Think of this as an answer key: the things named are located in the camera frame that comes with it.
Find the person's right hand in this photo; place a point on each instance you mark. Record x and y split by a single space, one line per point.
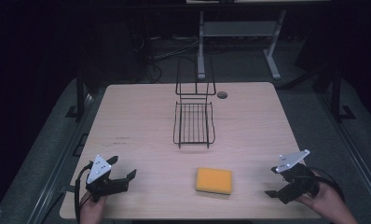
328 200

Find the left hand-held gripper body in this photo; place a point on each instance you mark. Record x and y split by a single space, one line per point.
103 184

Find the yellow sponge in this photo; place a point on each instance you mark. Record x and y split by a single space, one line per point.
213 180

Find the black frame post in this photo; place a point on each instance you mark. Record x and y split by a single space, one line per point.
336 93
80 93

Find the person's left hand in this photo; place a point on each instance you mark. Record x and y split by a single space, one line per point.
92 210

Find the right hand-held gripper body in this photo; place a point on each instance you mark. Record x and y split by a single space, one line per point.
298 184

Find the grey metal desk stand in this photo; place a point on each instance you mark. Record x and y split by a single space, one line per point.
236 29

